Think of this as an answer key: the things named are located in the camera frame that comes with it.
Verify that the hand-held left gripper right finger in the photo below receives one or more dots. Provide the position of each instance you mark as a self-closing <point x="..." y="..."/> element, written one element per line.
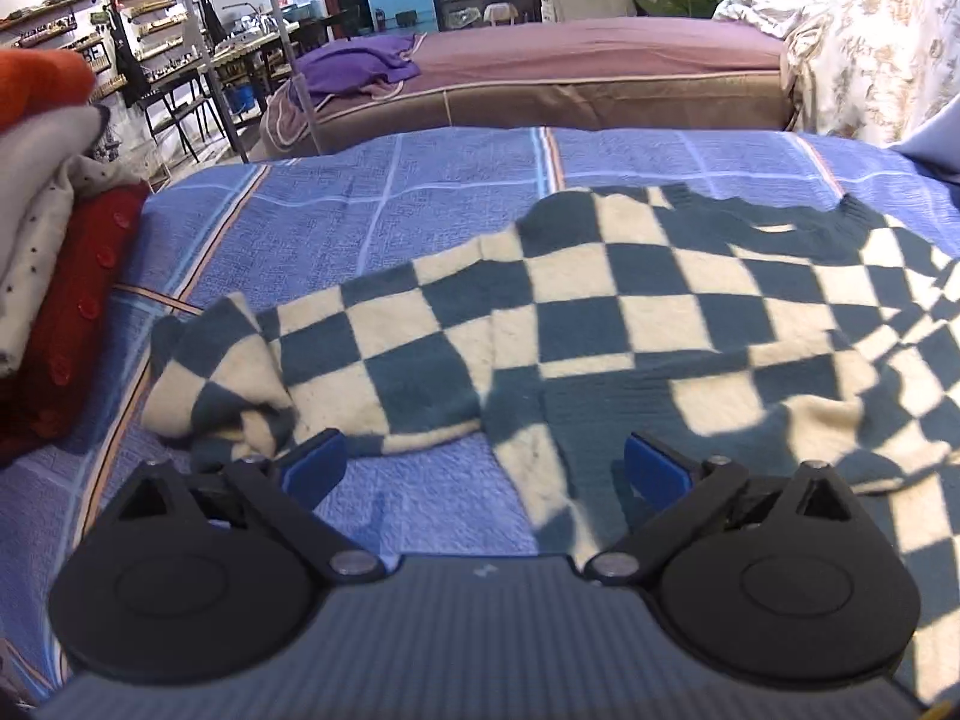
<point x="656" y="469"/>

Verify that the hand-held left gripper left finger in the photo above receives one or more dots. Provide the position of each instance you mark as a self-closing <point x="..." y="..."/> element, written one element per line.
<point x="315" y="461"/>

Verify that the blue cream checkered sweater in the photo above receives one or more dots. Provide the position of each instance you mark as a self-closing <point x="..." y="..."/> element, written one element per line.
<point x="585" y="315"/>

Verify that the blue plaid bedsheet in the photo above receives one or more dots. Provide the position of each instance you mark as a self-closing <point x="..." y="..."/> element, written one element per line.
<point x="337" y="217"/>

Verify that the dark red cardigan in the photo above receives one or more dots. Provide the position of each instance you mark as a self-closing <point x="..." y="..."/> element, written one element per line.
<point x="82" y="300"/>

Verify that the beige dotted sweater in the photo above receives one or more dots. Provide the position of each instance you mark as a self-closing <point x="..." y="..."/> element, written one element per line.
<point x="37" y="270"/>

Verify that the brown bed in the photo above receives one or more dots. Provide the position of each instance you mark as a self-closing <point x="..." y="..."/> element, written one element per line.
<point x="600" y="90"/>

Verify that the black metal chair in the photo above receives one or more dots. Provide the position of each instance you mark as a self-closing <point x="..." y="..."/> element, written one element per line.
<point x="176" y="101"/>

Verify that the purple cloth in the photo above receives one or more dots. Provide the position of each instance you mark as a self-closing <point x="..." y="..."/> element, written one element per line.
<point x="352" y="64"/>

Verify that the grey sweater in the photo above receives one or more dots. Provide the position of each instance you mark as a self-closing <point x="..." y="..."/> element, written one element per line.
<point x="45" y="150"/>

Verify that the dark dining table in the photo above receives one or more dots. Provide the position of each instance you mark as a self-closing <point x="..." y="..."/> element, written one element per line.
<point x="240" y="52"/>

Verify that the light blue pillow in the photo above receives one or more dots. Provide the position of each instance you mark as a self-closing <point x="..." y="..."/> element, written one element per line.
<point x="937" y="150"/>

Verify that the floral quilt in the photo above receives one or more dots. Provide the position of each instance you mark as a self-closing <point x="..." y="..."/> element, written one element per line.
<point x="862" y="52"/>

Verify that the wall shelves with small bottles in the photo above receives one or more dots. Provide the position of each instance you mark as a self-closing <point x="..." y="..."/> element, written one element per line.
<point x="150" y="22"/>

